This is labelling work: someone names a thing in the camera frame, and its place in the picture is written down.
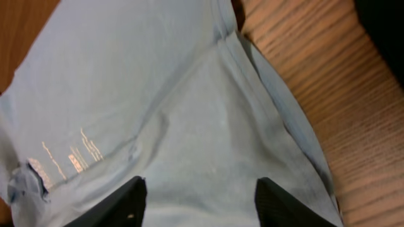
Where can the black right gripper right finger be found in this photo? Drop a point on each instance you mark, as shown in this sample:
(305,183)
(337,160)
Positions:
(277,208)

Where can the black garment right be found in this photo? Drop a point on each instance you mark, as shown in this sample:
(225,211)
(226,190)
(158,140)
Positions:
(383,21)

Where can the light blue printed t-shirt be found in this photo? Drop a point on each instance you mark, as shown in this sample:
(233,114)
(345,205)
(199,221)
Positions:
(169,91)

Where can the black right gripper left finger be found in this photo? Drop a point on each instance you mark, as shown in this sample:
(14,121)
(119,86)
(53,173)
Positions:
(125,207)

